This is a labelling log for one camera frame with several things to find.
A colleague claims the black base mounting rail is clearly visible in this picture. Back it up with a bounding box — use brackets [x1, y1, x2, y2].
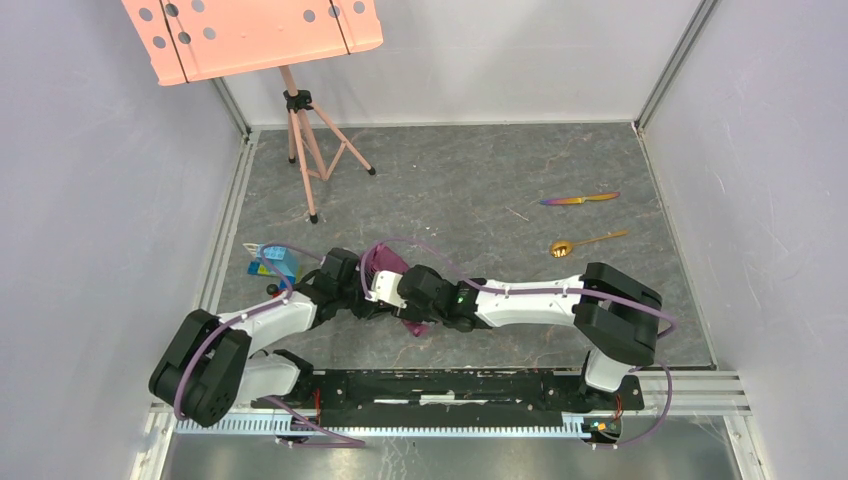
[238, 368, 645, 428]

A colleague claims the magenta satin napkin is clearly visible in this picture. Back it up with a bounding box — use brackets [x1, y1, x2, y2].
[359, 244, 429, 337]

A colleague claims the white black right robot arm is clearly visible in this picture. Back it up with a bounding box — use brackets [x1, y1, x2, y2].
[372, 262, 666, 408]

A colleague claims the iridescent rainbow knife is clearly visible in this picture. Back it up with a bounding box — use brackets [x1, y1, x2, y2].
[538, 192, 621, 206]

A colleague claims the pink music stand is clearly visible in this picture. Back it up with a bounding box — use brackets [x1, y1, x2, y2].
[122, 0, 384, 223]

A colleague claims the gold spoon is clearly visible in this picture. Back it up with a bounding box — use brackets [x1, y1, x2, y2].
[549, 230, 629, 258]

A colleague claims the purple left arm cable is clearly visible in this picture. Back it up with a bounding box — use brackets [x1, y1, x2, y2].
[172, 242, 367, 450]

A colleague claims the colourful toy block set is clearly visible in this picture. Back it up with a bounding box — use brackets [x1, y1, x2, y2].
[243, 243, 302, 298]

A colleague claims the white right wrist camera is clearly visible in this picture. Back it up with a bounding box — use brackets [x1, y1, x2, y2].
[368, 270, 407, 309]

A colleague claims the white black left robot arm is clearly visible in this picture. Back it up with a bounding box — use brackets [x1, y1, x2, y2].
[148, 248, 377, 427]

